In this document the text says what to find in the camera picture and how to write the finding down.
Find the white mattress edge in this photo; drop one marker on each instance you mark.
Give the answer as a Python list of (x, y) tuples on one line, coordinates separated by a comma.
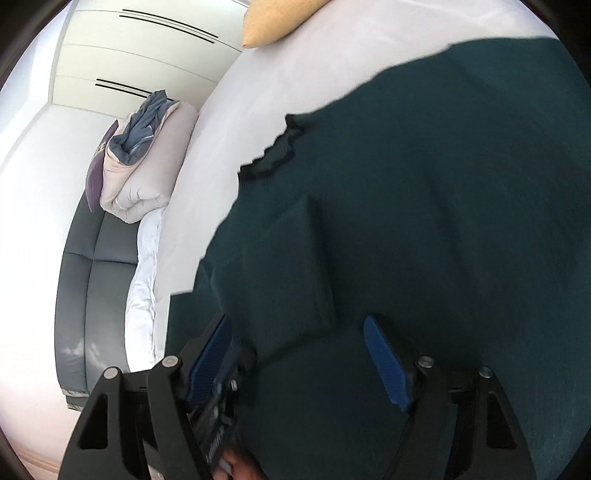
[(140, 309)]

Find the cream wardrobe with black handles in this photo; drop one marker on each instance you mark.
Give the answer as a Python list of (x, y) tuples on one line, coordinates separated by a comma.
[(114, 54)]

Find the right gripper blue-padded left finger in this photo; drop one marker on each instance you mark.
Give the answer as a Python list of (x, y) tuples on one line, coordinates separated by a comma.
[(207, 362)]

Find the yellow throw pillow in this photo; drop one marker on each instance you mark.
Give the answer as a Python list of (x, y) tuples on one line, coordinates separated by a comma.
[(268, 21)]

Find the blue grey crumpled cloth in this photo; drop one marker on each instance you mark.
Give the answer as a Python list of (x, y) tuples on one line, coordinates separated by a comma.
[(133, 142)]

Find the dark green knit sweater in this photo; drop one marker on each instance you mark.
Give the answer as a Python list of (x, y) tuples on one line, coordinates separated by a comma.
[(450, 195)]

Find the pale pink folded duvet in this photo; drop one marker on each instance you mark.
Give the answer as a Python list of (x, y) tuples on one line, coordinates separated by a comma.
[(129, 192)]

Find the purple pillow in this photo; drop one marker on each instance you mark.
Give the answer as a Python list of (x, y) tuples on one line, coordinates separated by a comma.
[(94, 176)]

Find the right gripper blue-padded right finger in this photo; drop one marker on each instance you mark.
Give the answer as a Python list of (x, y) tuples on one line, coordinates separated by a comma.
[(395, 371)]

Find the person's left hand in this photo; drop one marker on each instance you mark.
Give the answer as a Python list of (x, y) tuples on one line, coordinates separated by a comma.
[(243, 465)]

